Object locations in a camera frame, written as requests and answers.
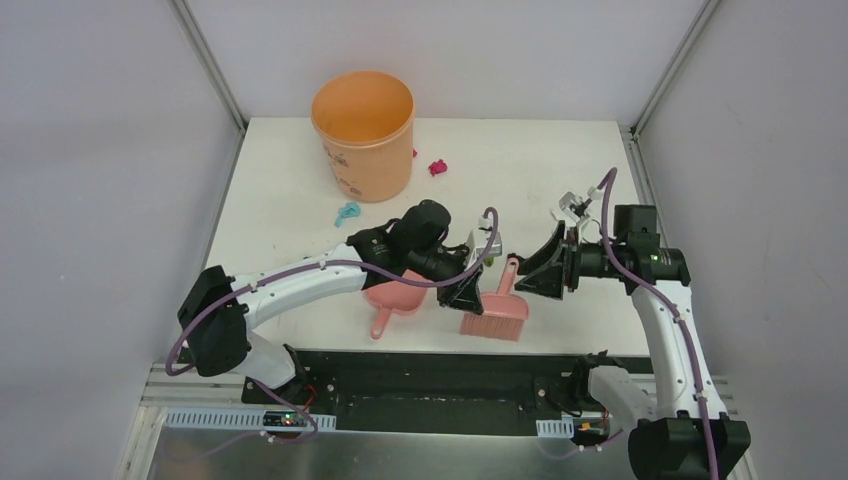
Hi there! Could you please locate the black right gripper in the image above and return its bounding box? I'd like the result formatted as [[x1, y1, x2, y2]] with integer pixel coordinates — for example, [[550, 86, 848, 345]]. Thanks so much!
[[514, 221, 624, 300]]

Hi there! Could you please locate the pink hand brush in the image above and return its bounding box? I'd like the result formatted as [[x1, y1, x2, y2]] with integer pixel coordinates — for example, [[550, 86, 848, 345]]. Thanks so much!
[[459, 257, 530, 342]]

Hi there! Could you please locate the pink dustpan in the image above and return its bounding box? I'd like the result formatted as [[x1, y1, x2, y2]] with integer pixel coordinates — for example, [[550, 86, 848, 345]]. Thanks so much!
[[363, 281, 428, 340]]

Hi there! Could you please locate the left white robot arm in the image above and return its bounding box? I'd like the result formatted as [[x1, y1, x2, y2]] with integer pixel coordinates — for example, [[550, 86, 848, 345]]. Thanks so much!
[[165, 199, 499, 405]]

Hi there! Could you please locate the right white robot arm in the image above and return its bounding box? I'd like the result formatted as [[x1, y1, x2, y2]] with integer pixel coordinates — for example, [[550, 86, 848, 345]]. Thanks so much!
[[515, 205, 751, 479]]

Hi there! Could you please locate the magenta paper scrap near bucket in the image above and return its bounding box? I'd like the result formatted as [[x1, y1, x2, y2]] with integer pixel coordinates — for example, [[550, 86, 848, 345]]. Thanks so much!
[[428, 159, 448, 176]]

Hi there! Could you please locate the cyan paper scrap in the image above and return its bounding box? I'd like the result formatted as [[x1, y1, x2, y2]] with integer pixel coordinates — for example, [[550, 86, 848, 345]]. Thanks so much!
[[334, 202, 361, 228]]

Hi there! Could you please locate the orange plastic bucket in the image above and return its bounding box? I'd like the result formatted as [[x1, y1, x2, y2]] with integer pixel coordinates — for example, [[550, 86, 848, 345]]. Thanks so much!
[[311, 70, 416, 203]]

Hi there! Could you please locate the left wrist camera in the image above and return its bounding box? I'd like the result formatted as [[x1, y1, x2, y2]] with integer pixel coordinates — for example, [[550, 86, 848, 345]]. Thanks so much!
[[465, 224, 503, 270]]

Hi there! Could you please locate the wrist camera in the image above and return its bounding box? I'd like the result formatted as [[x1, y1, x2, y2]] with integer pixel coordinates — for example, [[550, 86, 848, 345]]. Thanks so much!
[[465, 224, 503, 270], [550, 191, 594, 228]]

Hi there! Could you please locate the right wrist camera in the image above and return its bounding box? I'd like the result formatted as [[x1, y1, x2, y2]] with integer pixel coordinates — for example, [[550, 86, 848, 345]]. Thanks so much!
[[550, 191, 594, 228]]

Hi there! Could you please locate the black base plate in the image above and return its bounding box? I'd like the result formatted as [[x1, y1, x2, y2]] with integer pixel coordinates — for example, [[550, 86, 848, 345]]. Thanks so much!
[[178, 347, 654, 439]]

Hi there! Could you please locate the right white cable duct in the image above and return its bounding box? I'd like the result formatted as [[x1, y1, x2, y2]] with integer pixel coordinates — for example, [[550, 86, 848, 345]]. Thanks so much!
[[535, 417, 575, 439]]

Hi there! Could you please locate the white cable duct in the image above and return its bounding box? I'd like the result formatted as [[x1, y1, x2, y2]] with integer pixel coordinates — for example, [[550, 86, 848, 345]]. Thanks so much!
[[535, 417, 575, 439], [163, 408, 337, 433]]

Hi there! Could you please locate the left white cable duct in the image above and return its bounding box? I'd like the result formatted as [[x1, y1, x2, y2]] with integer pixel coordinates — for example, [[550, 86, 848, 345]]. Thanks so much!
[[163, 408, 337, 433]]

